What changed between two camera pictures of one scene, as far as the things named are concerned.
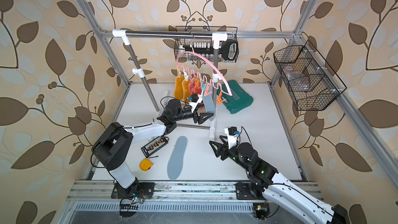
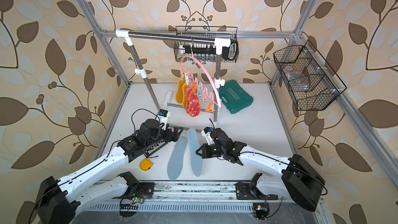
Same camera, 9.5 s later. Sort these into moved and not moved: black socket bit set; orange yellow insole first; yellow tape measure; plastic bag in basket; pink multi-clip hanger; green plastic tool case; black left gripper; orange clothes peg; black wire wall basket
Moved: pink multi-clip hanger; orange clothes peg; black left gripper
Not moved: orange yellow insole first; black wire wall basket; green plastic tool case; yellow tape measure; black socket bit set; plastic bag in basket
